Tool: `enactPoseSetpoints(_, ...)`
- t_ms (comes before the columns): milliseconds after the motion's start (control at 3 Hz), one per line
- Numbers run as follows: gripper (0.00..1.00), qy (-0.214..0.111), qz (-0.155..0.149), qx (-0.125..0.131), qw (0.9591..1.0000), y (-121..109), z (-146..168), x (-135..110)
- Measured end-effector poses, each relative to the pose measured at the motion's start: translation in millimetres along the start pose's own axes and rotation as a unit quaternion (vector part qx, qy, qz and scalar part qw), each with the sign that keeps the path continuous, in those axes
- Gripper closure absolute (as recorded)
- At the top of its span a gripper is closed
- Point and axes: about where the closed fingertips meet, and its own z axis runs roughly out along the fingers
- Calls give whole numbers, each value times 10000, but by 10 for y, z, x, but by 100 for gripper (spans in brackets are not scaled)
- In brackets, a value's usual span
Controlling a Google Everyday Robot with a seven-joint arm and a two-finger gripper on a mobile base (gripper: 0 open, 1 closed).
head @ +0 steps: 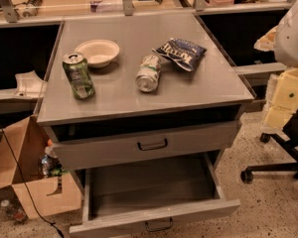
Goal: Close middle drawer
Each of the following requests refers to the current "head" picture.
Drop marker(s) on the grey top drawer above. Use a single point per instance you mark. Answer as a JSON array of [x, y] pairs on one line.
[[146, 145]]

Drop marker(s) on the upright green soda can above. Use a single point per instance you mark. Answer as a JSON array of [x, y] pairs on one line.
[[75, 67]]

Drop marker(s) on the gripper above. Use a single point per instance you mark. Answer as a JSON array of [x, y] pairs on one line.
[[293, 39]]

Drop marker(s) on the black office chair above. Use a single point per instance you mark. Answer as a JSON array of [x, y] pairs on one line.
[[290, 146]]

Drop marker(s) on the brown cardboard box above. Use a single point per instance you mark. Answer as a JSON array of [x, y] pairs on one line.
[[20, 153]]

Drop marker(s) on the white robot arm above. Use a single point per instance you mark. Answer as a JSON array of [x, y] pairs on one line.
[[289, 20]]

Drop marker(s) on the lying white green can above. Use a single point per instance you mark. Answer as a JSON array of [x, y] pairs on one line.
[[147, 78]]

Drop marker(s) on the plastic bottle on floor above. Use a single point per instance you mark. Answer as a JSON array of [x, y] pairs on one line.
[[14, 210]]

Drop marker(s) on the grey drawer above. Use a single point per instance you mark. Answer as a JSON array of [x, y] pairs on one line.
[[146, 145], [151, 196]]

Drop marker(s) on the blue chip bag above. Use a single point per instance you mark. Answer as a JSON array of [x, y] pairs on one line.
[[182, 53]]

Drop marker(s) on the white bracket on shelf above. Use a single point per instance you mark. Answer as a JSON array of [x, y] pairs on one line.
[[29, 85]]

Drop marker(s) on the bottles inside cardboard box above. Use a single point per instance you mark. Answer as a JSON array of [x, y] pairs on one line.
[[50, 165]]

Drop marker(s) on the grey drawer cabinet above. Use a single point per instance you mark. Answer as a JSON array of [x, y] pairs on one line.
[[212, 93]]

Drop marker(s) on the white paper bowl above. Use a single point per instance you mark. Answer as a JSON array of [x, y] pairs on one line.
[[99, 53]]

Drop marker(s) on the coiled device on desk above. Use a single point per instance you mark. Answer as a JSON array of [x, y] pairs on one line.
[[32, 8]]

